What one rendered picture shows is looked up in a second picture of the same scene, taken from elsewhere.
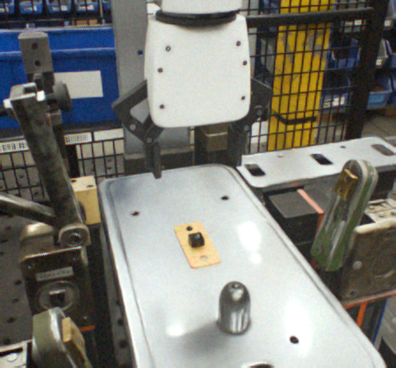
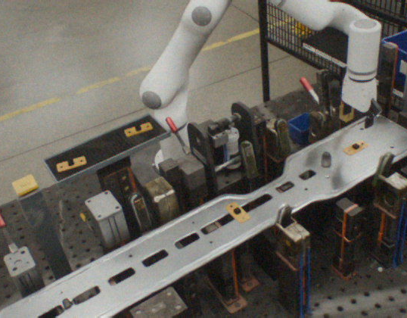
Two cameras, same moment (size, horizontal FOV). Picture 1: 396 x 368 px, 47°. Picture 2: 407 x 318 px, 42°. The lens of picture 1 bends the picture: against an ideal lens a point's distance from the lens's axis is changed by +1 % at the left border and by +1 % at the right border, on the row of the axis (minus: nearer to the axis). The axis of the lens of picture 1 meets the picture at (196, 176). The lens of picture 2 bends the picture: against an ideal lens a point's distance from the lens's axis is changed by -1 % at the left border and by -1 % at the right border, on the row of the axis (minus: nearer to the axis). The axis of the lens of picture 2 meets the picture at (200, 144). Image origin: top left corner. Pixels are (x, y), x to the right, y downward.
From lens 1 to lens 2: 1.44 m
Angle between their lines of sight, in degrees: 65
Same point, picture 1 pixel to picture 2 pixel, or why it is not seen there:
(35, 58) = (385, 54)
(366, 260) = (380, 190)
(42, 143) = (319, 86)
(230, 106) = (358, 106)
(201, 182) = (398, 138)
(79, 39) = not seen: outside the picture
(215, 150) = not seen: outside the picture
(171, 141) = not seen: outside the picture
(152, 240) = (349, 138)
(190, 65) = (349, 88)
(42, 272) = (312, 120)
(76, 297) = (317, 135)
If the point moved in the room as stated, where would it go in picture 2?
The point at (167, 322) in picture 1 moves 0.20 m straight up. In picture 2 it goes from (316, 152) to (318, 100)
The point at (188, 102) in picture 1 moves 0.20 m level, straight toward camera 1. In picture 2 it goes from (349, 98) to (287, 113)
